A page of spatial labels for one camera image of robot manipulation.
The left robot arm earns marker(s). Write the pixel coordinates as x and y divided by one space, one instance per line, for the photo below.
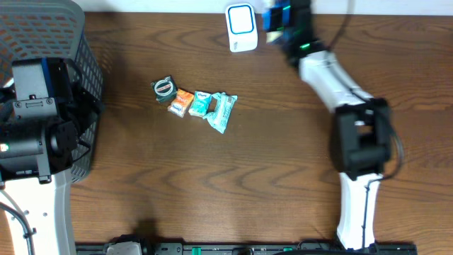
46 146

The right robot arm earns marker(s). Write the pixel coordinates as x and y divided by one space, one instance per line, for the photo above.
360 141

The black round-logo snack packet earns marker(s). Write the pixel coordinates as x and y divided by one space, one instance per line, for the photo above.
165 89

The teal candy packet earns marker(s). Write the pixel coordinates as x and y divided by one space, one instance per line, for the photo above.
200 104

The light green snack packet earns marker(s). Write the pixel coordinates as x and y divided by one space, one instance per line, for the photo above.
219 118

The orange candy packet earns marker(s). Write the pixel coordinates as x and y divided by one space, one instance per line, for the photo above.
181 102

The large yellow snack bag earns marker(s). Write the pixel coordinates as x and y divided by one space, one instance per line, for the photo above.
272 19

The white barcode scanner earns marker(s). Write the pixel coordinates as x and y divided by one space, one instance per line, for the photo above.
241 27

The dark grey plastic basket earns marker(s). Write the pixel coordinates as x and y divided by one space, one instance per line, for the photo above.
41 29

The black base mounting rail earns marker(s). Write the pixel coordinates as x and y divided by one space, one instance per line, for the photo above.
304 247

